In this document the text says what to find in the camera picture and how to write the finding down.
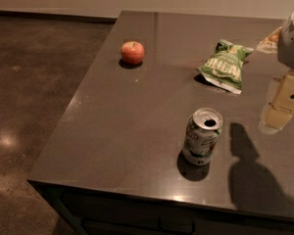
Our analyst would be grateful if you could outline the red apple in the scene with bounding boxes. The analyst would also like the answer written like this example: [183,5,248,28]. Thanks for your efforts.
[121,41,145,66]

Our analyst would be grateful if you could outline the dark counter cabinet base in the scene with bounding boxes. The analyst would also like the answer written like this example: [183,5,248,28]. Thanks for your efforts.
[29,179,294,235]

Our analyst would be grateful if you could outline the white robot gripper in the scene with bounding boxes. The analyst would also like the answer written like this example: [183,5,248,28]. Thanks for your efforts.
[264,11,294,130]

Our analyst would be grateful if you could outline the green jalapeno chip bag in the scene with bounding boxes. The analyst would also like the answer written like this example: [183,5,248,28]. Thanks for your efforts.
[197,39,254,95]

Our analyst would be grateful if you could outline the opened 7up soda can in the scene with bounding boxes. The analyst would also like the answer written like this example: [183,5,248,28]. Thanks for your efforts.
[182,108,222,166]

